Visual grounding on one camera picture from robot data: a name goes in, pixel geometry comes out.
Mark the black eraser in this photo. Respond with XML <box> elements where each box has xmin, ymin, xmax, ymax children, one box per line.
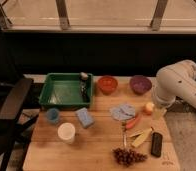
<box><xmin>151</xmin><ymin>132</ymin><xmax>163</xmax><ymax>157</ymax></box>

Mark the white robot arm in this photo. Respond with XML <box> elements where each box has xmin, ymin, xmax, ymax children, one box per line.
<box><xmin>152</xmin><ymin>60</ymin><xmax>196</xmax><ymax>109</ymax></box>

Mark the orange bowl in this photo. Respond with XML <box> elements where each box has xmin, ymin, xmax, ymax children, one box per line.
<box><xmin>97</xmin><ymin>75</ymin><xmax>118</xmax><ymax>95</ymax></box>

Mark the metal utensil in tray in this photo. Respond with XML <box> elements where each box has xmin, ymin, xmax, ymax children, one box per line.
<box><xmin>80</xmin><ymin>72</ymin><xmax>89</xmax><ymax>102</ymax></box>

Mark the blue sponge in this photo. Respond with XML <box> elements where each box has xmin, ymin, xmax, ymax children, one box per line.
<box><xmin>76</xmin><ymin>108</ymin><xmax>94</xmax><ymax>129</ymax></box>

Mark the green plastic tray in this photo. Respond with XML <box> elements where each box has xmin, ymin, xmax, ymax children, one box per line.
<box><xmin>39</xmin><ymin>73</ymin><xmax>94</xmax><ymax>109</ymax></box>

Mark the blue crumpled cloth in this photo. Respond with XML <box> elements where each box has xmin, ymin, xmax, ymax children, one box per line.
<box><xmin>110</xmin><ymin>103</ymin><xmax>136</xmax><ymax>121</ymax></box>

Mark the purple bowl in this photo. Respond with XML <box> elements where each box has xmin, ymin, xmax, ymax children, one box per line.
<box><xmin>129</xmin><ymin>75</ymin><xmax>152</xmax><ymax>95</ymax></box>

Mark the orange carrot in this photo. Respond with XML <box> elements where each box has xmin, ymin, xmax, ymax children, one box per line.
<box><xmin>126</xmin><ymin>115</ymin><xmax>141</xmax><ymax>129</ymax></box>

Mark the blue cup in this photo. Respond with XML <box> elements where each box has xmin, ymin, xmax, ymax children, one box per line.
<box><xmin>46</xmin><ymin>108</ymin><xmax>60</xmax><ymax>124</ymax></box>

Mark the red yellow apple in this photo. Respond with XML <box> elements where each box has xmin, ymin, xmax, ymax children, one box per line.
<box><xmin>143</xmin><ymin>102</ymin><xmax>154</xmax><ymax>115</ymax></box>

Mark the white cup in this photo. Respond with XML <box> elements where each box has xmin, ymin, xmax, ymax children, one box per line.
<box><xmin>57</xmin><ymin>123</ymin><xmax>76</xmax><ymax>144</ymax></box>

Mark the bunch of dark grapes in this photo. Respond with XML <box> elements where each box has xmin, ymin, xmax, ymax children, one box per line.
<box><xmin>113</xmin><ymin>148</ymin><xmax>147</xmax><ymax>167</ymax></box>

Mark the black office chair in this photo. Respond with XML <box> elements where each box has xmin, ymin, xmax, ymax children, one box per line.
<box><xmin>0</xmin><ymin>78</ymin><xmax>38</xmax><ymax>171</ymax></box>

